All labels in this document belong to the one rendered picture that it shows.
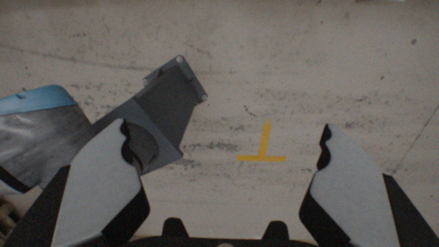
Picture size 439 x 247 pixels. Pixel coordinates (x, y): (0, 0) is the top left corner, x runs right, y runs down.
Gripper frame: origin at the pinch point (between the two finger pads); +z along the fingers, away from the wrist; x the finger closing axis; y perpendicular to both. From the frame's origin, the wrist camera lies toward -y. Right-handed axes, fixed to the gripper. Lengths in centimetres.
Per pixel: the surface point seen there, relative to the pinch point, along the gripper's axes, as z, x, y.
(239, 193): 94, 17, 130
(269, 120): 94, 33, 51
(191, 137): 94, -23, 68
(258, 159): 94, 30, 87
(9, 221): 81, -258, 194
